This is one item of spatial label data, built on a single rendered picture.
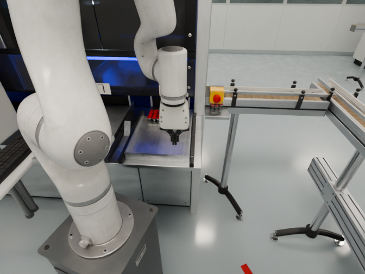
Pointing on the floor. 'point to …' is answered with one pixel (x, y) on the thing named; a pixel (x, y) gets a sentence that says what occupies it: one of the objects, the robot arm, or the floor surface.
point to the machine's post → (200, 82)
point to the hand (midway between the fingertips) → (174, 138)
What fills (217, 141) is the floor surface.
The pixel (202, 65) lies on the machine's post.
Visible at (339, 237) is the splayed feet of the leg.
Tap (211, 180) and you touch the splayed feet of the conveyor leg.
